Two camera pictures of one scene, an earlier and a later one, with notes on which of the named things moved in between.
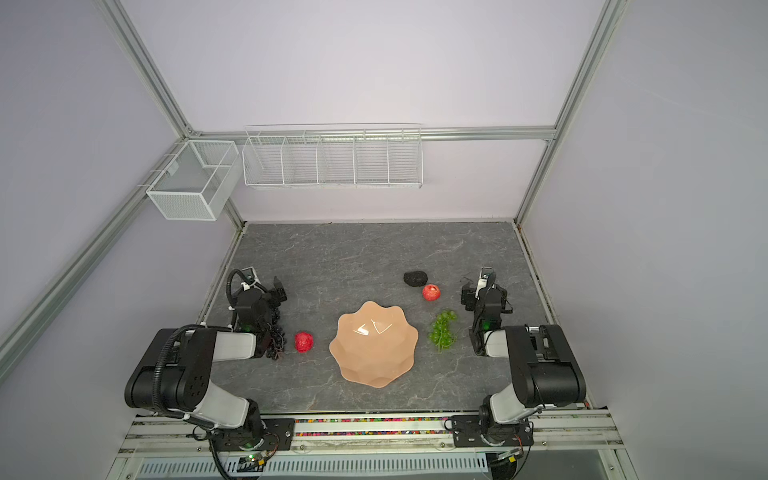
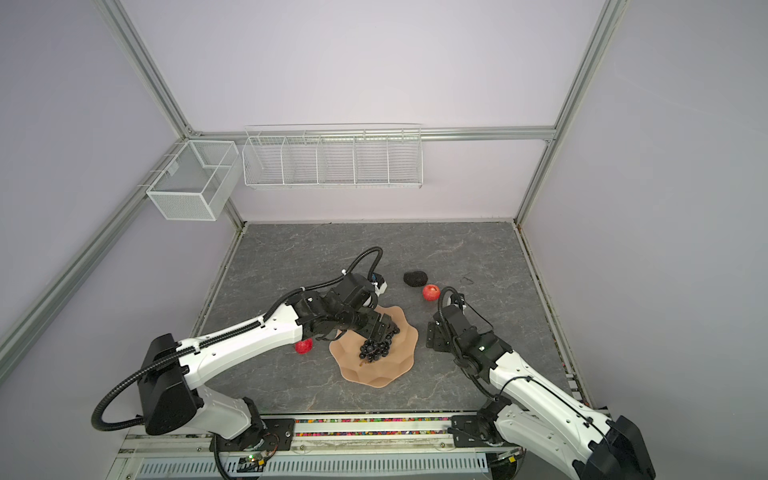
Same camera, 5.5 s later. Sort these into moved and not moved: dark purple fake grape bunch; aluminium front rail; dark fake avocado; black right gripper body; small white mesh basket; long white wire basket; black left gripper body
Moved: dark purple fake grape bunch; black left gripper body; black right gripper body
Not moved: small white mesh basket; long white wire basket; aluminium front rail; dark fake avocado
